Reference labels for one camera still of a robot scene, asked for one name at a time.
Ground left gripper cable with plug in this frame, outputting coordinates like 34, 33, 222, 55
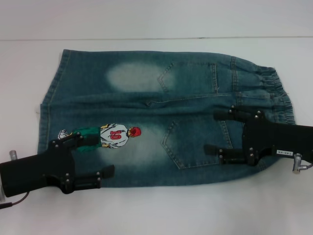
0, 191, 31, 209

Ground blue denim shorts with print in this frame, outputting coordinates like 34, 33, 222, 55
36, 48, 294, 188

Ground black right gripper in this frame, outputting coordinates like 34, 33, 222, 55
203, 105, 313, 167

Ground gripper cable with plug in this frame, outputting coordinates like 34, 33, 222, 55
0, 191, 31, 209
292, 152, 313, 175

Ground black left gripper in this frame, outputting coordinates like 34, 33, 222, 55
0, 131, 115, 198

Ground right gripper cable with plug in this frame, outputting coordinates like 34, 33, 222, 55
292, 152, 313, 175

